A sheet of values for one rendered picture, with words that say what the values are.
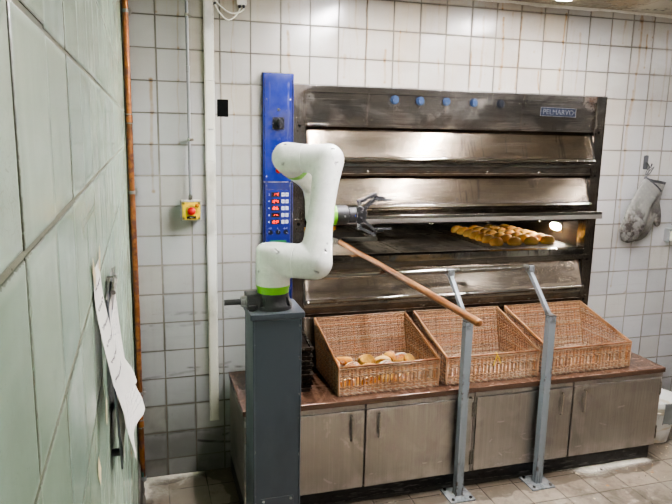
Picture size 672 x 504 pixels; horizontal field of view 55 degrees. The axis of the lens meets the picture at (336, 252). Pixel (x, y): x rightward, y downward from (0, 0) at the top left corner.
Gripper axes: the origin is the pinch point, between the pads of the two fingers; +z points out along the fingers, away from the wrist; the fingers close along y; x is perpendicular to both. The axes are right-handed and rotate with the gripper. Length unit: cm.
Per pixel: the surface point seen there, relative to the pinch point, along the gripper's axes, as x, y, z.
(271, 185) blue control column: -52, -9, -45
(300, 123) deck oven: -55, -41, -30
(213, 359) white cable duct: -53, 84, -76
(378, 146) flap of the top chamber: -55, -30, 14
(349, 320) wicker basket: -51, 66, -1
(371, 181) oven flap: -57, -11, 12
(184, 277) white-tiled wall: -55, 39, -90
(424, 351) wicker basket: -24, 78, 33
